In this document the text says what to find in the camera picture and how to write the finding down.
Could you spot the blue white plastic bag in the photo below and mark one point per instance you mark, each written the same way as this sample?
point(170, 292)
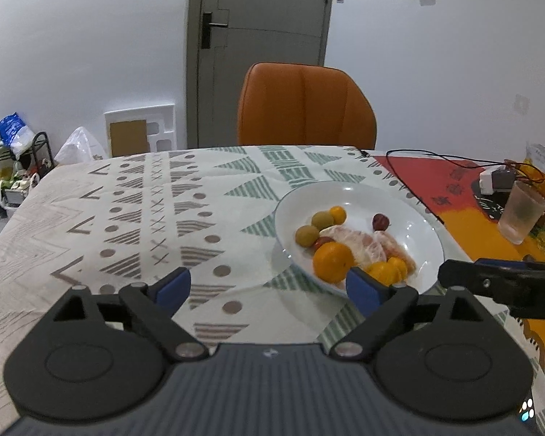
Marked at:
point(13, 129)

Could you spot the pale peeled pomelo piece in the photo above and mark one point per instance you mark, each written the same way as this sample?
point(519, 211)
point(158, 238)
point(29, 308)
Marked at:
point(356, 243)

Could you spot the yellow-green round fruit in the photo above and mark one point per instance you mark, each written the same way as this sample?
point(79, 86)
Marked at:
point(306, 235)

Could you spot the medium orange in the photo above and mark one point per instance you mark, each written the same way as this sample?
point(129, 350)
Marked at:
point(332, 261)

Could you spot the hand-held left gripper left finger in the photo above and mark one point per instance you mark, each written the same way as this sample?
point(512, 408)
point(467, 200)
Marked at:
point(175, 288)

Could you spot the orange chair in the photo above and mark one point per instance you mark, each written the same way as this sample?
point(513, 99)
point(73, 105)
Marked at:
point(304, 104)

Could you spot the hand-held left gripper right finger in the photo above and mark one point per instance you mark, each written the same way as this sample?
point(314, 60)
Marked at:
point(363, 288)

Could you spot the white charger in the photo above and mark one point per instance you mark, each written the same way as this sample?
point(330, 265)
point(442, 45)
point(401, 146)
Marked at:
point(495, 180)

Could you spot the black round pad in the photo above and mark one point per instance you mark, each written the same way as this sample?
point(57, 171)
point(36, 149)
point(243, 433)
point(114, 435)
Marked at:
point(486, 200)

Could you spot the small green round fruit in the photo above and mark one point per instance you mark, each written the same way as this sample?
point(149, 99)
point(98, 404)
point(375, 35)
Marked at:
point(322, 220)

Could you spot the peeled orange-red pomelo segment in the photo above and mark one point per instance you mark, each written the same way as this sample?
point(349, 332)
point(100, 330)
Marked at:
point(394, 246)

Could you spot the brown cardboard sheet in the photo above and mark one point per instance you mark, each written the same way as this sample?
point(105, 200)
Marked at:
point(128, 138)

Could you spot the white plate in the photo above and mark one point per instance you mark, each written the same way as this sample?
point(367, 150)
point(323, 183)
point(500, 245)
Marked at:
point(390, 200)

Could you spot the clear plastic bag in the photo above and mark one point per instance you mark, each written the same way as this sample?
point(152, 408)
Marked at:
point(79, 145)

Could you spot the white foam packaging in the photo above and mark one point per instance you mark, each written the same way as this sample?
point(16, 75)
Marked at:
point(163, 122)

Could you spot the frosted plastic cup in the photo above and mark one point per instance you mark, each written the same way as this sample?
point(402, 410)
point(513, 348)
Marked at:
point(522, 211)

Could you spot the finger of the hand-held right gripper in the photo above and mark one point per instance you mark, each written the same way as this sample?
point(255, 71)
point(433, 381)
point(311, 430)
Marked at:
point(472, 277)

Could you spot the grey door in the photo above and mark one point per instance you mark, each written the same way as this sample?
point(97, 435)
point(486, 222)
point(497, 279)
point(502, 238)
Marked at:
point(263, 22)

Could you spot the small tangerine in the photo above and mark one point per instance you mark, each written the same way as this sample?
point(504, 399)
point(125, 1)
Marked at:
point(382, 273)
point(398, 267)
point(337, 215)

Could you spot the black metal rack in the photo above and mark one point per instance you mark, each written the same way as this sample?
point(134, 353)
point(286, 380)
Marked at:
point(40, 145)

